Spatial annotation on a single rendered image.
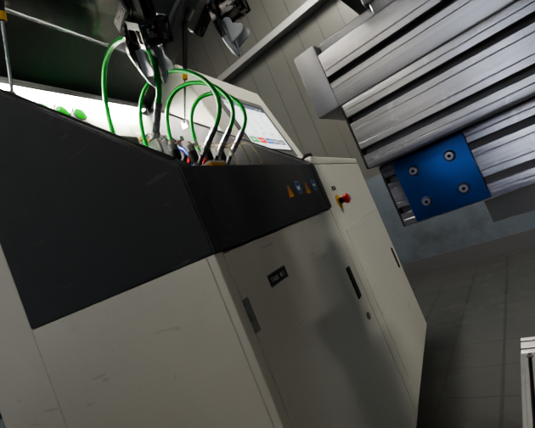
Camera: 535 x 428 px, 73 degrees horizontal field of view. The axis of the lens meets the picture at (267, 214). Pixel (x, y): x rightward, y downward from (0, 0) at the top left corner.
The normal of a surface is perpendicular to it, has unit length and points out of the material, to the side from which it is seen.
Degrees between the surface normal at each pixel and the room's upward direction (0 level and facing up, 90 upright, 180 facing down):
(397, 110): 90
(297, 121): 90
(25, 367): 90
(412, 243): 90
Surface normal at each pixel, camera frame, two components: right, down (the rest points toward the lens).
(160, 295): -0.44, 0.13
